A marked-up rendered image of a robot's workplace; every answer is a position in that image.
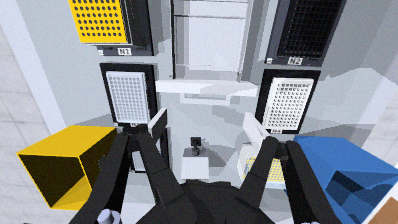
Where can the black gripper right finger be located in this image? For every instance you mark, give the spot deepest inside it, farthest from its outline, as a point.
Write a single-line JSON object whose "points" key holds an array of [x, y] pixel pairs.
{"points": [[308, 202]]}

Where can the dark grey bench mat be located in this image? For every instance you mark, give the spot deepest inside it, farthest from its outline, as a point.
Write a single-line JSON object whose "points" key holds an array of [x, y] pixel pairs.
{"points": [[362, 48]]}

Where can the yellow open-top bin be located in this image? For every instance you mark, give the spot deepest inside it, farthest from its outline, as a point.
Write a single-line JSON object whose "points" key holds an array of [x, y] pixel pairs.
{"points": [[65, 166]]}

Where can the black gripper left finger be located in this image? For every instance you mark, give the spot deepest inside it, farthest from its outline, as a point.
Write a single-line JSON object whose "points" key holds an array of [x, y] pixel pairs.
{"points": [[105, 202]]}

